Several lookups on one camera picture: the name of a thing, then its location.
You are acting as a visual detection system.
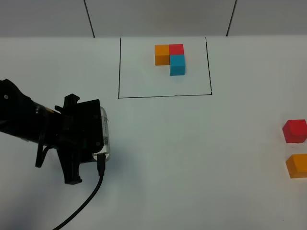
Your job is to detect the red template cube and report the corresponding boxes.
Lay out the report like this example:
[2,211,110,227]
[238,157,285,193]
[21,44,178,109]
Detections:
[169,44,184,56]

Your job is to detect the orange template cube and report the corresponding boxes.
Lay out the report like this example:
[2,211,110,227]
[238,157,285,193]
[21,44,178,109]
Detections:
[154,45,170,66]

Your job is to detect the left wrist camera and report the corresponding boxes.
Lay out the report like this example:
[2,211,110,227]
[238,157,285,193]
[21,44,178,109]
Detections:
[93,107,110,161]

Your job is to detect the blue template cube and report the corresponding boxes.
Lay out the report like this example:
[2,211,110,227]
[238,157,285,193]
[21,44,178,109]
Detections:
[170,55,186,76]

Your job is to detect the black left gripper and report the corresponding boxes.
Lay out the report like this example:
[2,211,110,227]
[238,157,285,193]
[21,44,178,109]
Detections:
[55,94,103,184]

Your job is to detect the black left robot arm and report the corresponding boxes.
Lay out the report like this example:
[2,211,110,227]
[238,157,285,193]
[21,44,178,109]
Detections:
[0,79,109,184]

